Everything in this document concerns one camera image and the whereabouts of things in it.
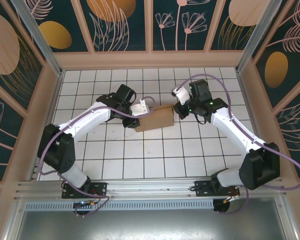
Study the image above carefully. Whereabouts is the brown cardboard paper box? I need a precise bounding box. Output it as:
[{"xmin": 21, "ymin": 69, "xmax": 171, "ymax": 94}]
[{"xmin": 134, "ymin": 104, "xmax": 176, "ymax": 133}]

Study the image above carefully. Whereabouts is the grey metal panel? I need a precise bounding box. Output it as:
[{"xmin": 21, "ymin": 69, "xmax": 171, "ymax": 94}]
[{"xmin": 13, "ymin": 209, "xmax": 292, "ymax": 240}]

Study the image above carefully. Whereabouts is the aluminium corner post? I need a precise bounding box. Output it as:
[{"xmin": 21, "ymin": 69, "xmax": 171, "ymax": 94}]
[
  {"xmin": 235, "ymin": 0, "xmax": 278, "ymax": 74},
  {"xmin": 11, "ymin": 0, "xmax": 65, "ymax": 76}
]

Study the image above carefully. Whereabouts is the aluminium mounting rail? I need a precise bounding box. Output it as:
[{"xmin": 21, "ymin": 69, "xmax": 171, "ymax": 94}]
[{"xmin": 13, "ymin": 176, "xmax": 288, "ymax": 201}]

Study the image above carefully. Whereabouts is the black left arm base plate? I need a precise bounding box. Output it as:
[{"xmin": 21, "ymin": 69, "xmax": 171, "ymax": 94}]
[{"xmin": 61, "ymin": 181, "xmax": 108, "ymax": 200}]

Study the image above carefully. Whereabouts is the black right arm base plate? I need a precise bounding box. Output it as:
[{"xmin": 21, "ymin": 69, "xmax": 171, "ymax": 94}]
[{"xmin": 194, "ymin": 179, "xmax": 241, "ymax": 198}]

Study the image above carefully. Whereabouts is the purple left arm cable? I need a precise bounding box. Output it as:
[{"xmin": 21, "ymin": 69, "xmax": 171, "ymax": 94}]
[{"xmin": 37, "ymin": 96, "xmax": 156, "ymax": 219}]

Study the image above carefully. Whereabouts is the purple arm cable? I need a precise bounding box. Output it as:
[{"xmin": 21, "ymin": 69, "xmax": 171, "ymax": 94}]
[
  {"xmin": 176, "ymin": 74, "xmax": 300, "ymax": 216},
  {"xmin": 37, "ymin": 96, "xmax": 156, "ymax": 219}
]

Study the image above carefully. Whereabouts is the grey slotted cable duct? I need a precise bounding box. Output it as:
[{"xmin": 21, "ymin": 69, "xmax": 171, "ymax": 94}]
[{"xmin": 24, "ymin": 199, "xmax": 215, "ymax": 211}]

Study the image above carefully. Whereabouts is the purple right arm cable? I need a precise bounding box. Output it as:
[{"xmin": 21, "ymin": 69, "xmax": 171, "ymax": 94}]
[{"xmin": 176, "ymin": 74, "xmax": 300, "ymax": 216}]

